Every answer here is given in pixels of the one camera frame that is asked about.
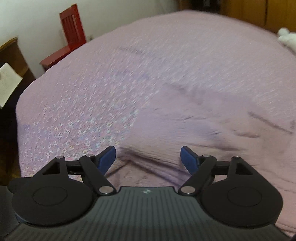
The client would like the pink knitted sweater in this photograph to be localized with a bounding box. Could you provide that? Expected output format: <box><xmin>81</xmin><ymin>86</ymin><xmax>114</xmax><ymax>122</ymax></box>
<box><xmin>107</xmin><ymin>84</ymin><xmax>295</xmax><ymax>235</ymax></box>

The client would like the pink floral bedspread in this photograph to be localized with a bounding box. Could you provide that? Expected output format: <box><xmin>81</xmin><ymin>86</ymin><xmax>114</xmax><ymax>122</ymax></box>
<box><xmin>16</xmin><ymin>11</ymin><xmax>295</xmax><ymax>177</ymax></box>

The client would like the dark wooden side furniture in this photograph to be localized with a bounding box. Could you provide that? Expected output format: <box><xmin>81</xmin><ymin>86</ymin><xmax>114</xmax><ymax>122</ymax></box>
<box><xmin>1</xmin><ymin>37</ymin><xmax>35</xmax><ymax>108</ymax></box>

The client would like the white orange plush toy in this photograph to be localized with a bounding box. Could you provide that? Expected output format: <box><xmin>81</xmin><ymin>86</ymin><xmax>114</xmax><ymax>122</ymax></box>
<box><xmin>277</xmin><ymin>28</ymin><xmax>296</xmax><ymax>53</ymax></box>

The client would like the red wooden chair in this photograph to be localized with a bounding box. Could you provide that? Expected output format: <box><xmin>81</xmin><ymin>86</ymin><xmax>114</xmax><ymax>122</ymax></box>
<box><xmin>40</xmin><ymin>4</ymin><xmax>87</xmax><ymax>72</ymax></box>

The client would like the yellow wooden wardrobe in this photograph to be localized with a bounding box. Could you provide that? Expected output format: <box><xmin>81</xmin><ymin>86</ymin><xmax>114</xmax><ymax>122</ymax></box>
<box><xmin>178</xmin><ymin>0</ymin><xmax>295</xmax><ymax>33</ymax></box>

